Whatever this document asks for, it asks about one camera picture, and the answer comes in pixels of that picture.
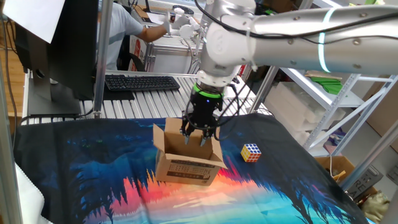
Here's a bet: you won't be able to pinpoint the person torso light shirt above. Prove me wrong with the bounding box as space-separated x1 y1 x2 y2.
98 1 146 71

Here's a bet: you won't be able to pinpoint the black round device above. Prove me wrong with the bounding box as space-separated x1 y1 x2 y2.
172 4 195 16

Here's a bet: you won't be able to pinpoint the small open cardboard carton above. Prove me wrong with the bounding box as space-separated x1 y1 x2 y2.
314 154 356 184

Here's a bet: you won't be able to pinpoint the large brown cardboard sheet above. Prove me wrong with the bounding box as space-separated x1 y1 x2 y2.
362 74 398 146

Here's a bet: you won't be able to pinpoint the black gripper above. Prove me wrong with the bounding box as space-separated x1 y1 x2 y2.
180 91 223 147

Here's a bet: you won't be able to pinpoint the wooden sticks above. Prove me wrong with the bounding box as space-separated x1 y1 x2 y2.
303 69 343 81

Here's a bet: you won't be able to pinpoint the white paper sheet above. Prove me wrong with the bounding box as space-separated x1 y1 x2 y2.
2 0 66 44

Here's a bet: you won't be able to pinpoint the green cloth item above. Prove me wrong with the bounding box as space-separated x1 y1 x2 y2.
306 75 344 96

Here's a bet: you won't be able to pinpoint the Rubik's cube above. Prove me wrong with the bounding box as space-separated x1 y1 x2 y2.
240 142 262 163

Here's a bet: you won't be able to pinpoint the grey lettered plate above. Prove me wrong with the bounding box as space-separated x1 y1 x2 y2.
345 165 385 200

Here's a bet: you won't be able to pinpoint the brown cardboard box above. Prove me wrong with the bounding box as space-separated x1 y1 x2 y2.
152 117 228 187

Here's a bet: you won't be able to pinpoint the white foam blocks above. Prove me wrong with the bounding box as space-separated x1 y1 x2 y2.
263 81 346 147

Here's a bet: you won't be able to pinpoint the person forearm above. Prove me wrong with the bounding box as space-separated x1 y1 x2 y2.
136 24 169 44

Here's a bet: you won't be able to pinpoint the black computer keyboard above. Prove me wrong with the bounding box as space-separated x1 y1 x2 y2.
104 73 181 93

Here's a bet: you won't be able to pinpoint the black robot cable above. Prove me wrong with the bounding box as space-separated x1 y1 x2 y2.
194 0 398 43

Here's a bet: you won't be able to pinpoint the black computer monitor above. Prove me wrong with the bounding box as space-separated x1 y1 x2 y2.
14 0 100 116

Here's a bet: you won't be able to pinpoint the white carton red print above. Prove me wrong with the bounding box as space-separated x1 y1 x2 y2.
127 36 149 72

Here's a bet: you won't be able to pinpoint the aluminium frame post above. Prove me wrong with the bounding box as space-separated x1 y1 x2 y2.
0 58 23 224
248 65 280 114
92 0 114 119
339 119 398 191

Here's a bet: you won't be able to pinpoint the landscape print tablecloth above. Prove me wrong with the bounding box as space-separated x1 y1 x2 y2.
14 113 371 224

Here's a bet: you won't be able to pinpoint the white metal shelf rack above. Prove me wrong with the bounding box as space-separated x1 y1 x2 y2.
281 67 398 150

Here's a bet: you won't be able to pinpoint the beige bag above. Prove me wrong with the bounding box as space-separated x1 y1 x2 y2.
360 190 396 224

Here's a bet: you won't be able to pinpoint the white articulated device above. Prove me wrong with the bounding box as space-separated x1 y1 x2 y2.
163 6 208 40

